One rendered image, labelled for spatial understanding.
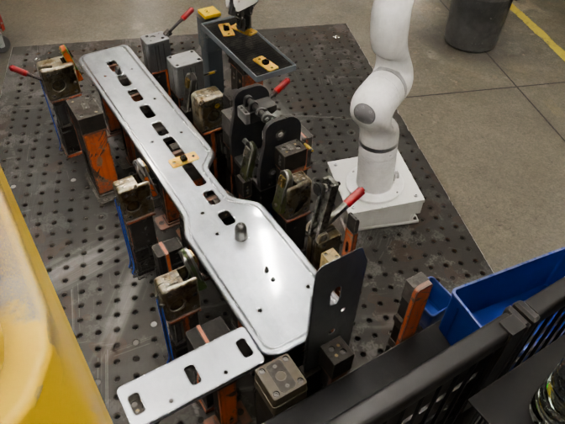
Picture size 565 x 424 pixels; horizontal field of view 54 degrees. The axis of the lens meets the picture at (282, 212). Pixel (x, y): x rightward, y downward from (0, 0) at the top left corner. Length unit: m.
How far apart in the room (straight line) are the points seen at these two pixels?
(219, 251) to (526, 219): 2.08
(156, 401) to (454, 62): 3.52
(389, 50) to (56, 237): 1.16
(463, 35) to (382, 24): 2.90
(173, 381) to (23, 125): 1.48
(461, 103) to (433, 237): 2.05
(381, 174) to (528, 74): 2.68
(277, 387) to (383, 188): 0.90
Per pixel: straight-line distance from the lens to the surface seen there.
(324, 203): 1.28
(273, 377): 1.11
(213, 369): 1.19
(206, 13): 2.01
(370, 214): 1.81
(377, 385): 1.16
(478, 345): 0.62
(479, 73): 4.20
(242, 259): 1.35
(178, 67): 1.82
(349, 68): 2.63
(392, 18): 1.48
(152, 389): 1.19
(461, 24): 4.35
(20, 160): 2.25
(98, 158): 1.90
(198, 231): 1.42
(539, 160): 3.55
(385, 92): 1.56
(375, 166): 1.74
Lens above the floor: 2.04
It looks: 46 degrees down
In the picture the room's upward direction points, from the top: 2 degrees clockwise
